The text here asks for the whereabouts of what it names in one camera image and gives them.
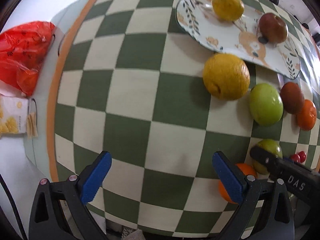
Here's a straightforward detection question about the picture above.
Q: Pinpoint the red brown apple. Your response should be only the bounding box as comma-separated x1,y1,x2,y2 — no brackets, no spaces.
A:
259,12,289,43

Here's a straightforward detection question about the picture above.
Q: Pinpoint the floral ceramic plate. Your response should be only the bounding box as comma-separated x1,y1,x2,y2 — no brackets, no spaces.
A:
176,0,300,80

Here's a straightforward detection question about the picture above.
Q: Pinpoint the white snack package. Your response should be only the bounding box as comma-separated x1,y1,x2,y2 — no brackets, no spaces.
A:
1,95,38,139

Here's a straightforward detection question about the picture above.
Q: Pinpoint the large bright orange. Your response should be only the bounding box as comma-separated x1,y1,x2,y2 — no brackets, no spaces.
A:
218,163,258,204

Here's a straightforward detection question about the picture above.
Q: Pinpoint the red cherry tomato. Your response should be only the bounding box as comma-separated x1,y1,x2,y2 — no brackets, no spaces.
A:
298,151,307,163
290,154,301,163

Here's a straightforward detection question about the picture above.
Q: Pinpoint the green checkered tablecloth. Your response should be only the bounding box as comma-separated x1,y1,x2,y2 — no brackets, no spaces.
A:
47,0,319,238

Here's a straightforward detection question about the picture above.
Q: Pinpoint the yellow citrus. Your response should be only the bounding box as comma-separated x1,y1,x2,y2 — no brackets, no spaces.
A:
212,0,245,22

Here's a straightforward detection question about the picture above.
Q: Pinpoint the large yellow orange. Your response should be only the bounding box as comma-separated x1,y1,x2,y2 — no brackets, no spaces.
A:
202,54,250,101

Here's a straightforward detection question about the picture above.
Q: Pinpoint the dark brown round fruit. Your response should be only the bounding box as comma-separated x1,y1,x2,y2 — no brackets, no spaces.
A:
280,82,305,114

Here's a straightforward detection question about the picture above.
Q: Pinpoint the large green apple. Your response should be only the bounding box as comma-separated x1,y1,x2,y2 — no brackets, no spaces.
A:
249,83,284,126

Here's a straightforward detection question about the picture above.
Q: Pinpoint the small orange tangerine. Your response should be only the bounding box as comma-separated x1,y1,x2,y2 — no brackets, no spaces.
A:
296,99,317,131

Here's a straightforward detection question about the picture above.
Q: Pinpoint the small green apple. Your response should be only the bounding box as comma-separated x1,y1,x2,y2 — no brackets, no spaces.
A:
252,139,283,175

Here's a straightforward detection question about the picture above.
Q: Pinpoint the red plastic bag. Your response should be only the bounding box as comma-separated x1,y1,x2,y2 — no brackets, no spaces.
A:
1,21,56,96

